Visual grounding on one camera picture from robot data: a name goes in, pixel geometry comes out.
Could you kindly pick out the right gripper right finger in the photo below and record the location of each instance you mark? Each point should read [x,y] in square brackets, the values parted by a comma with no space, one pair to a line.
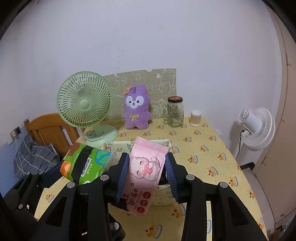
[231,220]

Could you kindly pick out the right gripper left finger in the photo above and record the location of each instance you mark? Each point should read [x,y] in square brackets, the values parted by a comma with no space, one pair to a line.
[80,212]

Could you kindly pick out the green tissue pack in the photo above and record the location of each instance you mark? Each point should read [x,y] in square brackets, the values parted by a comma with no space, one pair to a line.
[84,163]

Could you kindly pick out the pink wet wipes pack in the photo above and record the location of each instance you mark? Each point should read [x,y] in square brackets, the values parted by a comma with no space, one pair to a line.
[146,162]

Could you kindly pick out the blue plaid pillow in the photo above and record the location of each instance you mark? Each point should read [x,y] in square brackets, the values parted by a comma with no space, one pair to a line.
[34,158]

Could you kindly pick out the patterned fabric storage box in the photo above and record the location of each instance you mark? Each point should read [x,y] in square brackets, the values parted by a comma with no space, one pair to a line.
[163,195]

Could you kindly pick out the wooden bed headboard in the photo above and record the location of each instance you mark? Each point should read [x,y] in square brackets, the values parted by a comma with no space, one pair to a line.
[52,129]

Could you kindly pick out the yellow cake print tablecloth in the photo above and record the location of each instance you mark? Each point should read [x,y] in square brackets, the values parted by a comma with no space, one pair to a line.
[203,154]

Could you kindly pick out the white standing fan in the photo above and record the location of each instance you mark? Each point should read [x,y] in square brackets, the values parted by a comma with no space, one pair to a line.
[259,129]

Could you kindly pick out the cotton swab container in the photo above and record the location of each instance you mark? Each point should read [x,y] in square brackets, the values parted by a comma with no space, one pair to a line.
[195,118]

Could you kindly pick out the purple plush bunny toy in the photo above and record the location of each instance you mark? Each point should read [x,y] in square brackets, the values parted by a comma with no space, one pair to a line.
[136,103]

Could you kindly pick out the green desk fan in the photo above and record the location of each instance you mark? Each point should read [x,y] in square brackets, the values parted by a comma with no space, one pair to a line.
[84,101]

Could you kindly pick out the glass jar red lid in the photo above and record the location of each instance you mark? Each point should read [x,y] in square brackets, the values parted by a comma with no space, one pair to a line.
[173,112]

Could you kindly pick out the green cartoon patterned board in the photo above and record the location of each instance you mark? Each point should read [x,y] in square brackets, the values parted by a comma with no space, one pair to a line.
[160,84]

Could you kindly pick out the wall power socket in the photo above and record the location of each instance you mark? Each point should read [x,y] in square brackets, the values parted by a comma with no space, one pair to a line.
[15,133]

